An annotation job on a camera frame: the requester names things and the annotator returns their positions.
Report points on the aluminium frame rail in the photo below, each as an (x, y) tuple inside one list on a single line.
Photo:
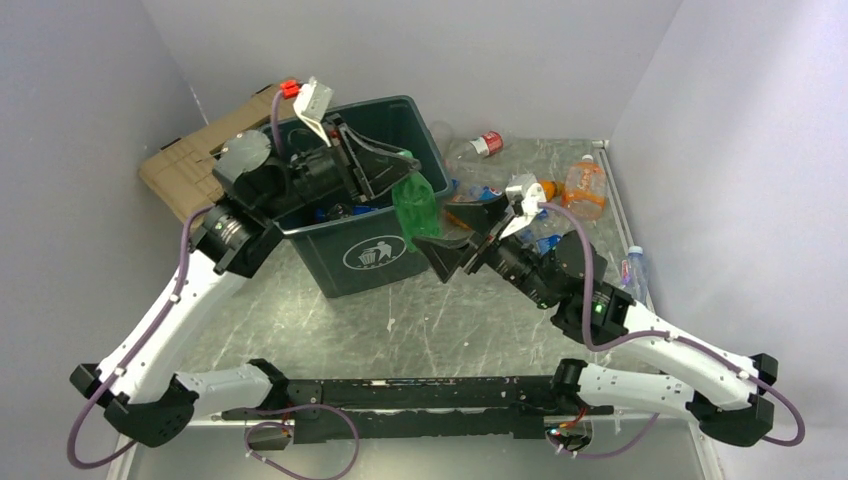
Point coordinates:
[(615, 210)]

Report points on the large orange label bottle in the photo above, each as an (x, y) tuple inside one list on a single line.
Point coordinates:
[(585, 189)]

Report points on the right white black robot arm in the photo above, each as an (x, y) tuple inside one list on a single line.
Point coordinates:
[(724, 394)]

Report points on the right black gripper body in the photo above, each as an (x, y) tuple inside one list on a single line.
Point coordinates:
[(488, 246)]

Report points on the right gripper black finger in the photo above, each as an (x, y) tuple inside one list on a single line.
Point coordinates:
[(447, 256), (481, 215)]

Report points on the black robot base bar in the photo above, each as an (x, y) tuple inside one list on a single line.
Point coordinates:
[(320, 410)]

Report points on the orange juice bottle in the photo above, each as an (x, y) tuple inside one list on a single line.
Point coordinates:
[(553, 190)]

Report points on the blue label water bottle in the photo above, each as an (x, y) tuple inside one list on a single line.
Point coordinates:
[(542, 234)]

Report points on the green plastic bottle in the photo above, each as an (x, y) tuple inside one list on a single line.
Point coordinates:
[(416, 209)]

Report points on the clear bottle red label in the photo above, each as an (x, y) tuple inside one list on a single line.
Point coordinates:
[(481, 147)]

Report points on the dark green plastic bin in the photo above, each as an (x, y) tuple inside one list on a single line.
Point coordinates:
[(360, 252)]

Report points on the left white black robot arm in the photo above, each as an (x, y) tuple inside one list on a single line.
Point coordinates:
[(138, 386)]

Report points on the clear bottle by wall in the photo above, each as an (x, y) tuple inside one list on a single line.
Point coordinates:
[(635, 275)]

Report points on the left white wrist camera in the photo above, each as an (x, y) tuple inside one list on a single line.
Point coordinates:
[(311, 105)]

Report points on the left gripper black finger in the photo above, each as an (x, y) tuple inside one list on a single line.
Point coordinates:
[(375, 175), (360, 144)]

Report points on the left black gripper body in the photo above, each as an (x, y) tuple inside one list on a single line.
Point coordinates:
[(347, 156)]

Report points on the tan plastic toolbox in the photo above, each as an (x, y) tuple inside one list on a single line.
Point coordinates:
[(181, 173)]

